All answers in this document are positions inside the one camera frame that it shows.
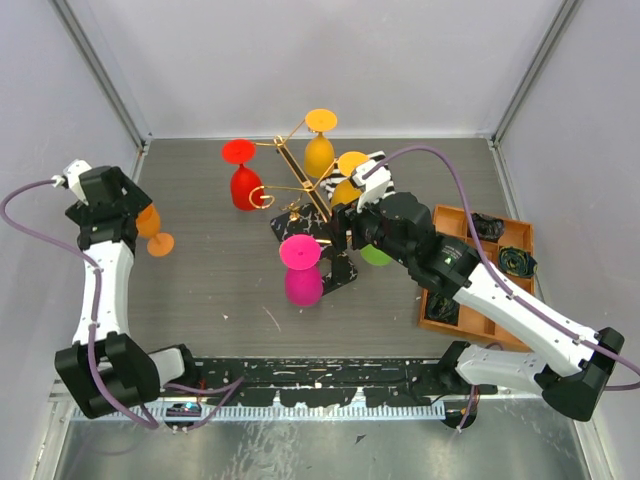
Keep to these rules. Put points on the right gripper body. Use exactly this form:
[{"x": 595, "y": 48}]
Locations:
[{"x": 366, "y": 227}]

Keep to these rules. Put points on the green plastic wine glass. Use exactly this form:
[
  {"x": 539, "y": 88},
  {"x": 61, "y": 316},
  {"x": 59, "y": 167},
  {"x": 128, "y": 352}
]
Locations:
[{"x": 374, "y": 256}]

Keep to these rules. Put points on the gold wine glass rack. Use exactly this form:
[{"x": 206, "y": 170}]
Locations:
[{"x": 309, "y": 214}]

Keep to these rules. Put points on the pink plastic wine glass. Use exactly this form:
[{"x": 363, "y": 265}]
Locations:
[{"x": 303, "y": 282}]

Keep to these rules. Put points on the yellow wine glass cluster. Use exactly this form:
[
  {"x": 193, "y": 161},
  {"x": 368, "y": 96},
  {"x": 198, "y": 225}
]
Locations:
[{"x": 319, "y": 152}]

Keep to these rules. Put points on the red plastic wine glass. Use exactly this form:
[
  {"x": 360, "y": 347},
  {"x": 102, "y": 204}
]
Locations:
[{"x": 245, "y": 184}]

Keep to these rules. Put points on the orange plastic wine glass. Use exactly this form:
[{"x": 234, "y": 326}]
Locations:
[{"x": 148, "y": 224}]

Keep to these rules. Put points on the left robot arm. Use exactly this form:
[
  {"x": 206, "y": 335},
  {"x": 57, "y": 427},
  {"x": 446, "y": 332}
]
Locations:
[{"x": 110, "y": 280}]

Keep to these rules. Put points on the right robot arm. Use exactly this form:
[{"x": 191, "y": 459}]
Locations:
[{"x": 569, "y": 364}]

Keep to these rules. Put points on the rolled dark sock bottom left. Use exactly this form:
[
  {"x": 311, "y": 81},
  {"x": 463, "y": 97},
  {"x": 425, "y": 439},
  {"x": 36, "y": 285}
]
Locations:
[{"x": 441, "y": 309}]

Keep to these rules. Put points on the rolled dark sock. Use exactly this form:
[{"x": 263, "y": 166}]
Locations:
[
  {"x": 488, "y": 228},
  {"x": 441, "y": 309},
  {"x": 517, "y": 262}
]

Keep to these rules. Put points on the rolled dark sock top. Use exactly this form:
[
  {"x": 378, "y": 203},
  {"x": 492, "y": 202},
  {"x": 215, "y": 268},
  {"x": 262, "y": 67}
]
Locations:
[{"x": 488, "y": 228}]

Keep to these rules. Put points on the rolled dark sock right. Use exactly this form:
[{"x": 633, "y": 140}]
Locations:
[{"x": 517, "y": 262}]

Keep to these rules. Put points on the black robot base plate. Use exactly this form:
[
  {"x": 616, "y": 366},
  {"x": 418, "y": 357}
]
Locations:
[{"x": 324, "y": 382}]

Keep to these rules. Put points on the aluminium frame rail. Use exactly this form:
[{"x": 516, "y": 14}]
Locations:
[{"x": 116, "y": 376}]

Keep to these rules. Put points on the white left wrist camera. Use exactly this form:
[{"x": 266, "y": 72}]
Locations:
[{"x": 70, "y": 178}]

